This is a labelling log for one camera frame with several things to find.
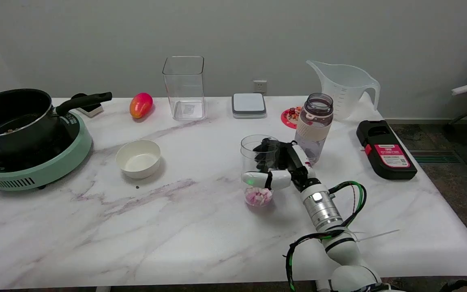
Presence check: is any mint green induction cooker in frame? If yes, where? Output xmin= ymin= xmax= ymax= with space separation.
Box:
xmin=0 ymin=110 xmax=92 ymax=191

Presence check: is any white round bowl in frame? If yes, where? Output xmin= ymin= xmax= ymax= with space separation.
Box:
xmin=116 ymin=140 xmax=161 ymax=179

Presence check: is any red yellow mango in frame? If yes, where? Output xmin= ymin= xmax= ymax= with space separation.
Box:
xmin=130 ymin=92 xmax=154 ymax=119

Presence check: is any floor vent grille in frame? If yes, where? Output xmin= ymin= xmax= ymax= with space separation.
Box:
xmin=409 ymin=150 xmax=462 ymax=164

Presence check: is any pink round coaster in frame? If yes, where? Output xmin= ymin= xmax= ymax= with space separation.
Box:
xmin=281 ymin=106 xmax=303 ymax=129

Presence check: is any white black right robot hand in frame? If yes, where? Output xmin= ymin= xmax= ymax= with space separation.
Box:
xmin=241 ymin=138 xmax=319 ymax=191

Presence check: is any black box with pink label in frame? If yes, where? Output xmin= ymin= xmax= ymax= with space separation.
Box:
xmin=356 ymin=120 xmax=418 ymax=180

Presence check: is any white grey square lid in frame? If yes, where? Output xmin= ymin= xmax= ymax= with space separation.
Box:
xmin=231 ymin=93 xmax=267 ymax=119

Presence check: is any pink white candy pile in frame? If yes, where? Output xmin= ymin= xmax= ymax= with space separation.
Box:
xmin=245 ymin=187 xmax=274 ymax=206

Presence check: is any clear square storage container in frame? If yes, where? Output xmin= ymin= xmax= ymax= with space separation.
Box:
xmin=162 ymin=56 xmax=207 ymax=121

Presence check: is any black saucepan with handle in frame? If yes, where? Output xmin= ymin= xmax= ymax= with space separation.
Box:
xmin=0 ymin=88 xmax=113 ymax=157

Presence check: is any clear plastic measuring jug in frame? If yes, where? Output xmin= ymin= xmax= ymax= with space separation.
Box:
xmin=306 ymin=60 xmax=381 ymax=121

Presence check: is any clear round glass cup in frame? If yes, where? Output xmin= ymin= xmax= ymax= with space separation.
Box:
xmin=240 ymin=135 xmax=281 ymax=208

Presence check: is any small white black device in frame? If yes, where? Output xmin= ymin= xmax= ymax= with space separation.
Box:
xmin=71 ymin=93 xmax=104 ymax=118

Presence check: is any smoky bottle with beige sleeve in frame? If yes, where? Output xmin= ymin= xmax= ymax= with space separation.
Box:
xmin=294 ymin=93 xmax=334 ymax=165

